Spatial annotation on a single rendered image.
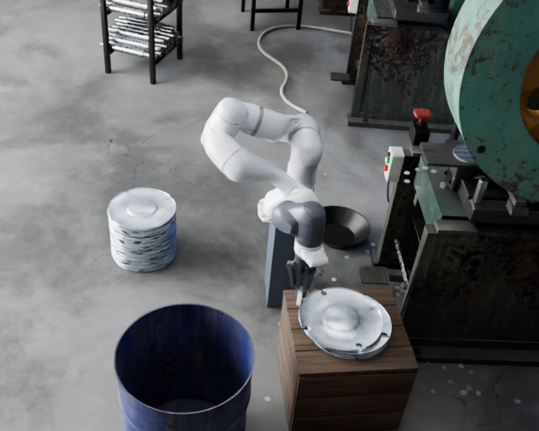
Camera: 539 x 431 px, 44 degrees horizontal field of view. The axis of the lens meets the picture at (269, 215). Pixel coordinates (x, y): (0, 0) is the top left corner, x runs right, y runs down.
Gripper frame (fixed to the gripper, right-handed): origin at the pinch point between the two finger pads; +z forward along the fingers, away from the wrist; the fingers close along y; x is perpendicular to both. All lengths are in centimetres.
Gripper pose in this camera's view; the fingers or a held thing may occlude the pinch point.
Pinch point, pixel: (300, 295)
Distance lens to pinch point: 233.2
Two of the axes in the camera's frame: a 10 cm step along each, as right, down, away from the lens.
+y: -9.3, -2.8, 2.4
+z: -0.8, 7.8, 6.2
